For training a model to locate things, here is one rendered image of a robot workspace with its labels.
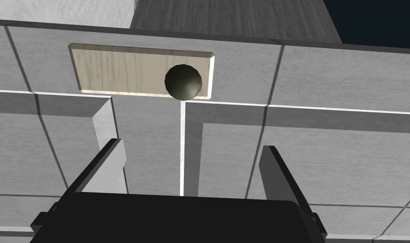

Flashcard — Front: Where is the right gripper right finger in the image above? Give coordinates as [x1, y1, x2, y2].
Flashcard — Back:
[258, 145, 314, 215]

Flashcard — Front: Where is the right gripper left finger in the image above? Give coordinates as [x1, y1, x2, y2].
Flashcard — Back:
[66, 138, 128, 195]

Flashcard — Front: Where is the beige wooden drawer front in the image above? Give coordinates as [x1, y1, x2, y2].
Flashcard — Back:
[68, 43, 216, 100]

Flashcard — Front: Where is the dark round knob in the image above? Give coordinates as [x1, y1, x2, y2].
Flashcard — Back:
[164, 64, 203, 101]

